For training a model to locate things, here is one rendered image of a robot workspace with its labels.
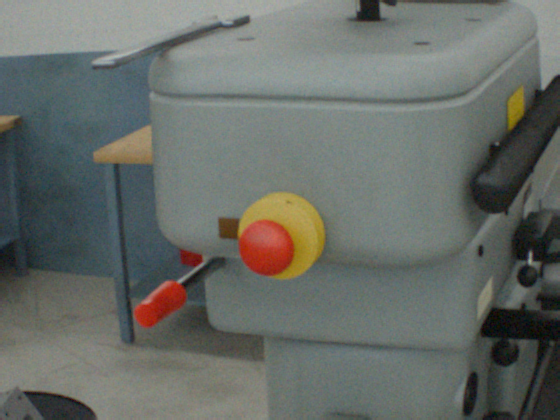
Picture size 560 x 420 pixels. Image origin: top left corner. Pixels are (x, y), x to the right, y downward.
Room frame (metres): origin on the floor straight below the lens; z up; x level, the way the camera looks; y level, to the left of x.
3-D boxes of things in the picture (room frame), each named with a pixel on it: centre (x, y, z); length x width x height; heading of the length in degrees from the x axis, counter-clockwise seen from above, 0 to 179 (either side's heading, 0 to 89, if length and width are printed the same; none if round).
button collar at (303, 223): (0.85, 0.00, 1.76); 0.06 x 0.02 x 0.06; 68
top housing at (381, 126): (1.08, -0.10, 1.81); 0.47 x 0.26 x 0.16; 158
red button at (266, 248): (0.83, 0.00, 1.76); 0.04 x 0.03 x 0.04; 68
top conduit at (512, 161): (1.04, -0.24, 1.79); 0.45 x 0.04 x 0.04; 158
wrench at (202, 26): (0.97, 0.07, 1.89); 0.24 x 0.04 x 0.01; 159
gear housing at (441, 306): (1.10, -0.11, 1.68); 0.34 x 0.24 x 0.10; 158
